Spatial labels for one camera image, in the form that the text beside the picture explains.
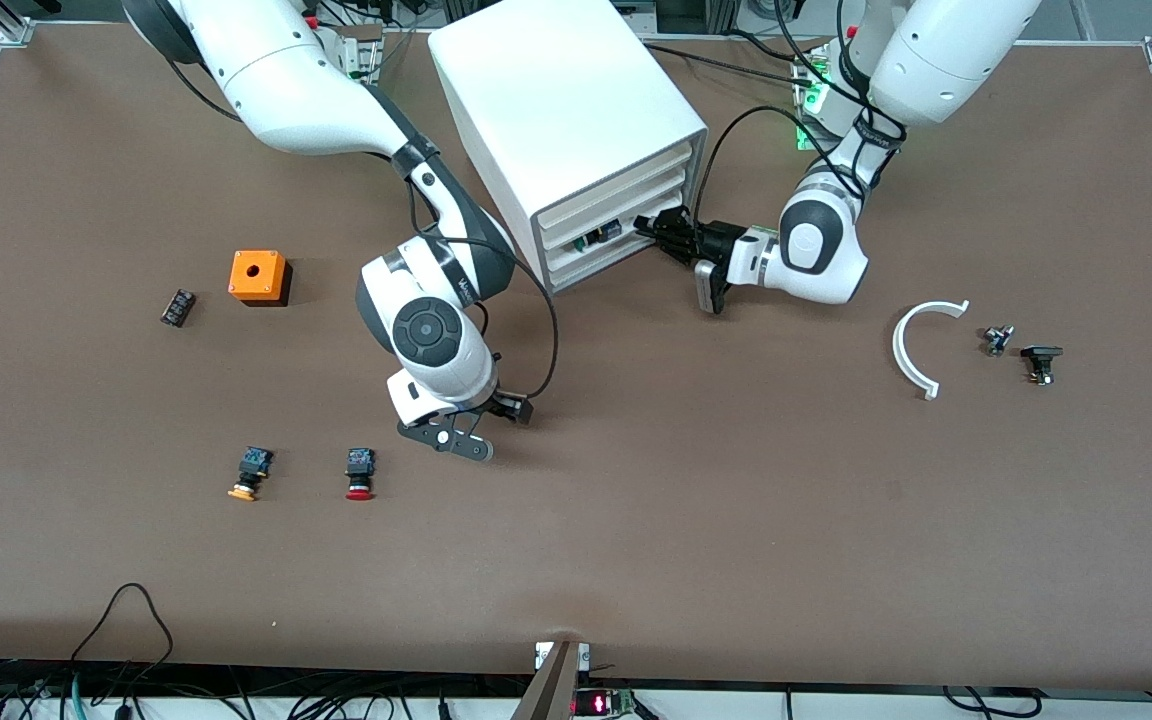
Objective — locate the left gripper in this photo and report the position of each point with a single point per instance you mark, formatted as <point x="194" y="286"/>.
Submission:
<point x="714" y="241"/>

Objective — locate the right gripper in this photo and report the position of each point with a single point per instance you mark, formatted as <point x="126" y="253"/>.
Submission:
<point x="502" y="404"/>

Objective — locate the green push button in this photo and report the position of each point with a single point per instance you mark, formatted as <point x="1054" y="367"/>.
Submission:
<point x="601" y="236"/>

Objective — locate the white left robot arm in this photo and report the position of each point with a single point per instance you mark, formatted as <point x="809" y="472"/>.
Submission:
<point x="946" y="50"/>

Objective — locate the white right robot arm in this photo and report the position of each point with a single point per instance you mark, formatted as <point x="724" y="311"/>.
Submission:
<point x="286" y="90"/>

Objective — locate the red push button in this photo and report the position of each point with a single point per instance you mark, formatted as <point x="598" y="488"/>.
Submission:
<point x="360" y="470"/>

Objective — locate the yellow push button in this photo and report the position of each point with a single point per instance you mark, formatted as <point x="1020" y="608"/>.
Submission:
<point x="252" y="468"/>

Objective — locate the white curved plastic arc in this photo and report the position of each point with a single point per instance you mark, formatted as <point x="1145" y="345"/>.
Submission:
<point x="900" y="350"/>

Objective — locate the orange box with hole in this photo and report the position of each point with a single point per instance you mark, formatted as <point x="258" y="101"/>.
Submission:
<point x="256" y="275"/>

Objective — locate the red lit electronic module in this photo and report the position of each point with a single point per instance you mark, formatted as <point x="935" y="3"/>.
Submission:
<point x="601" y="703"/>

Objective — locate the small grey metal part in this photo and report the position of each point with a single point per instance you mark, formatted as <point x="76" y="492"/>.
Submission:
<point x="997" y="340"/>

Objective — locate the small black terminal block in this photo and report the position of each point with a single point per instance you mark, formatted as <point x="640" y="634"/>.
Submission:
<point x="178" y="308"/>

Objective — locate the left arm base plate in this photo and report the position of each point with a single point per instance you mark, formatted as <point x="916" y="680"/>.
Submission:
<point x="811" y="125"/>

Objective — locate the grey camera post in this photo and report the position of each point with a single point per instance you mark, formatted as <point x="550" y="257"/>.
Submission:
<point x="551" y="685"/>

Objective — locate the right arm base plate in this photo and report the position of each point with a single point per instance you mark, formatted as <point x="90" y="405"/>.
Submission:
<point x="361" y="55"/>

